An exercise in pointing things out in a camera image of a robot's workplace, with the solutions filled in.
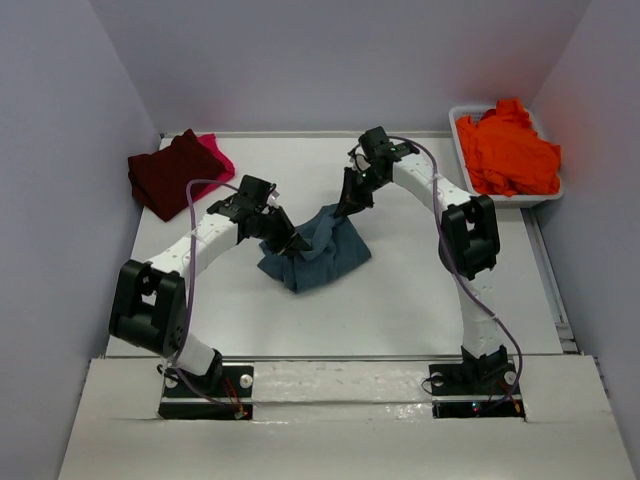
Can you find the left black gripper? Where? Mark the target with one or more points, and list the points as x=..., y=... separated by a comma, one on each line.
x=285, y=244

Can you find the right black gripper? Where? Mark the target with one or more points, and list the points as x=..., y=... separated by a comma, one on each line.
x=351, y=199

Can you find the teal blue t shirt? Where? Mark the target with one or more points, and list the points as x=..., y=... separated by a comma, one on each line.
x=336, y=250

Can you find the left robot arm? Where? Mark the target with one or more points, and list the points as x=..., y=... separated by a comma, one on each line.
x=153, y=300

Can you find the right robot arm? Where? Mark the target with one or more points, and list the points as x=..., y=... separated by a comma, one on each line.
x=468, y=246

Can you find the pink folded t shirt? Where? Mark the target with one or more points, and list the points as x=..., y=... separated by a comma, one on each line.
x=217, y=166

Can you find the white plastic basket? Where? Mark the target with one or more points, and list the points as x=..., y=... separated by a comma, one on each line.
x=521, y=201

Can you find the orange t shirt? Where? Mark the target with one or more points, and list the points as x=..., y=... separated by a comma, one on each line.
x=504, y=154

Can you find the dark red folded t shirt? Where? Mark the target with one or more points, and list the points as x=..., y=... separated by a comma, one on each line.
x=159, y=180

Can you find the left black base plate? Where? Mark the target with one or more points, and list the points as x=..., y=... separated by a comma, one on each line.
x=232, y=396

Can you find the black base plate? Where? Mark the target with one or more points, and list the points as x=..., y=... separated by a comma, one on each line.
x=232, y=396
x=455, y=398

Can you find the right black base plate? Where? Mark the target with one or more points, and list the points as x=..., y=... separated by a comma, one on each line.
x=455, y=398

